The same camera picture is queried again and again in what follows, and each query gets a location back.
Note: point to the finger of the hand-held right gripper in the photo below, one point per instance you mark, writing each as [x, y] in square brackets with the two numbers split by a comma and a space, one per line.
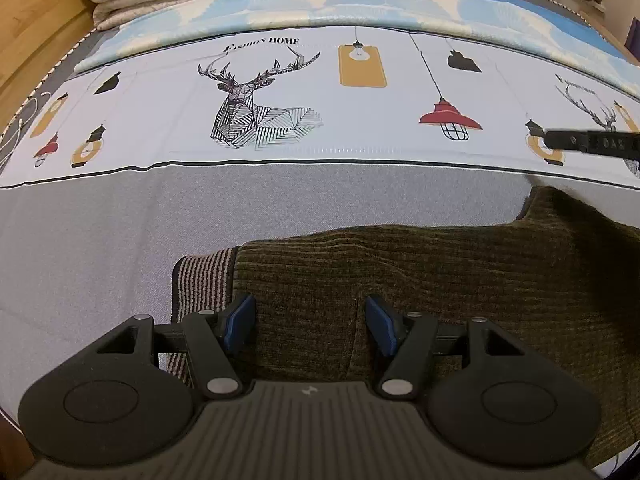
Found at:
[590, 140]

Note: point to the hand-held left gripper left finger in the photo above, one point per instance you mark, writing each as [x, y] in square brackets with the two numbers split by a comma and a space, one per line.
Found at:
[239, 322]

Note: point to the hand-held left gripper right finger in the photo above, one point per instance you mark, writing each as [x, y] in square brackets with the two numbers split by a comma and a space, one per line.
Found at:
[381, 324]

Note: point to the olive green knitted sweater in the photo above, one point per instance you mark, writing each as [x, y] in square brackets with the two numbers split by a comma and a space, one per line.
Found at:
[450, 270]

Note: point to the deer printed bed sheet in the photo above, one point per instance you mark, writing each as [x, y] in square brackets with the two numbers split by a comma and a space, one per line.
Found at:
[125, 220]

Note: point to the light blue patterned blanket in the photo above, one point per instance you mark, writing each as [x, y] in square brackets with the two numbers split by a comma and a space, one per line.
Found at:
[310, 7]

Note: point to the wooden headboard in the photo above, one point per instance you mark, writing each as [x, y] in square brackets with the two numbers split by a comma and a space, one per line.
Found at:
[35, 35]

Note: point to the wooden bed frame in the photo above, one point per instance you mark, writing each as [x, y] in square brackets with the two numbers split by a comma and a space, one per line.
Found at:
[12, 452]

